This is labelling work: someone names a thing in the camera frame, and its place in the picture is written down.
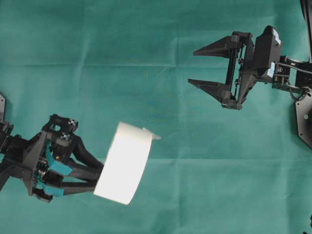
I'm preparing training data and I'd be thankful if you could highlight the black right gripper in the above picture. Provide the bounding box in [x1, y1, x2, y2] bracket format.
[188, 31, 273, 109]

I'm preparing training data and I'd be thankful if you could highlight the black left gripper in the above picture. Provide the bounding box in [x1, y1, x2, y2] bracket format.
[27, 114, 104, 202]

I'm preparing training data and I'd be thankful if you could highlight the white duct tape roll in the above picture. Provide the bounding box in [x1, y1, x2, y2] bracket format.
[94, 122, 161, 205]

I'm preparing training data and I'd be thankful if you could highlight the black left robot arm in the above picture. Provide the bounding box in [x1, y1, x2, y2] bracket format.
[0, 114, 104, 203]

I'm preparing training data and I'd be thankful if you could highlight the green table cloth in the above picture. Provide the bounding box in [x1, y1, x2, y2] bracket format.
[0, 0, 312, 234]

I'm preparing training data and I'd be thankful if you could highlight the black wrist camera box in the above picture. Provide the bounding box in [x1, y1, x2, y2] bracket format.
[252, 25, 282, 78]

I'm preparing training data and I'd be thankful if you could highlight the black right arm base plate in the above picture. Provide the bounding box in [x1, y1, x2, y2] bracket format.
[295, 95, 312, 148]

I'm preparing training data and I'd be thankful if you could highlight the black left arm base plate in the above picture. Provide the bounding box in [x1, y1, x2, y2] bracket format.
[0, 94, 6, 121]

